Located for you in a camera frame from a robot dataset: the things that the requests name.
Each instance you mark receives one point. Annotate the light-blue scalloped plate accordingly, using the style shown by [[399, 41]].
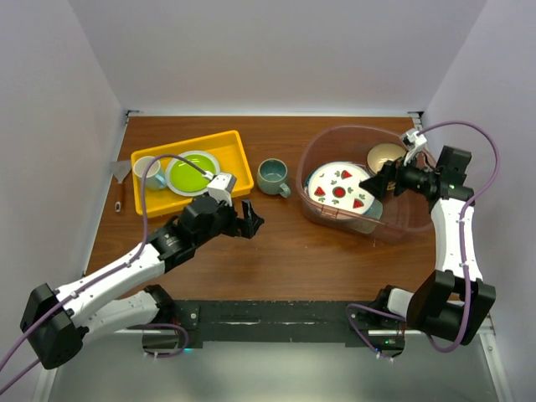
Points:
[[176, 186]]

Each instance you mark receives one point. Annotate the white light-blue mug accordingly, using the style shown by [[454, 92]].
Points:
[[150, 169]]

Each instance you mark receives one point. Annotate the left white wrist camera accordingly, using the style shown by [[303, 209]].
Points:
[[221, 186]]

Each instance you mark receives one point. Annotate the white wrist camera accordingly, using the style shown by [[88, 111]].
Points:
[[415, 142], [221, 186]]

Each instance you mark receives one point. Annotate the teal speckled ceramic mug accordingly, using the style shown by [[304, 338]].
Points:
[[272, 177]]

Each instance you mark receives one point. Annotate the yellow plastic tray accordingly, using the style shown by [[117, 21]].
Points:
[[218, 153]]

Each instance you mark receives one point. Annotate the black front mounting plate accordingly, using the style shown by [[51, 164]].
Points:
[[280, 322]]

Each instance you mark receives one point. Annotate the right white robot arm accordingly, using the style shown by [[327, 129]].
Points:
[[453, 301]]

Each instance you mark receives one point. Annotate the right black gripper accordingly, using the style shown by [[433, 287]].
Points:
[[378, 184]]

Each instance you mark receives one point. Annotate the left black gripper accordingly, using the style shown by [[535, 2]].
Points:
[[245, 226]]

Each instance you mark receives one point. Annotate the white watermelon plate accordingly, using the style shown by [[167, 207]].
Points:
[[343, 169], [310, 199]]

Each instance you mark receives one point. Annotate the light-teal divided rectangular dish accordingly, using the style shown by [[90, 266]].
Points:
[[367, 222]]

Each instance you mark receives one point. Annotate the metal scraper wooden handle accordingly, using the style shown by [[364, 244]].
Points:
[[120, 170]]

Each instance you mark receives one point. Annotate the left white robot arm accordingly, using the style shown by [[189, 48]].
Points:
[[56, 321]]

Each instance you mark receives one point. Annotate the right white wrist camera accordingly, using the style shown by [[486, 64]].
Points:
[[415, 142]]

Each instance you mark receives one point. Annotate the brown floral cream-inside bowl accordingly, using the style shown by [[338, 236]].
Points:
[[382, 153]]

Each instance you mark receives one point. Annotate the clear pink plastic bin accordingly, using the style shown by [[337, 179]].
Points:
[[402, 217]]

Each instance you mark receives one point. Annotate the green plate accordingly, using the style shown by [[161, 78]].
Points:
[[186, 173]]

